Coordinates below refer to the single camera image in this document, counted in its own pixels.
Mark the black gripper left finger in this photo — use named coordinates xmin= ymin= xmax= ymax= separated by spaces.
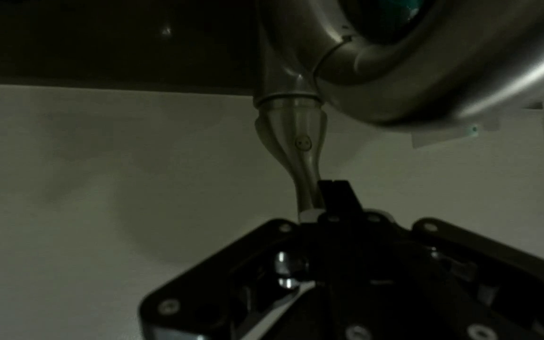
xmin=138 ymin=178 xmax=344 ymax=340

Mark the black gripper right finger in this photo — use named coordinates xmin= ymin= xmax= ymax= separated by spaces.
xmin=338 ymin=178 xmax=544 ymax=340

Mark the brushed steel faucet handle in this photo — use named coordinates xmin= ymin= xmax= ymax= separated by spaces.
xmin=253 ymin=93 xmax=331 ymax=225

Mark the chrome kitchen faucet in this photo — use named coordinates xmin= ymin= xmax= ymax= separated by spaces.
xmin=255 ymin=0 xmax=544 ymax=129

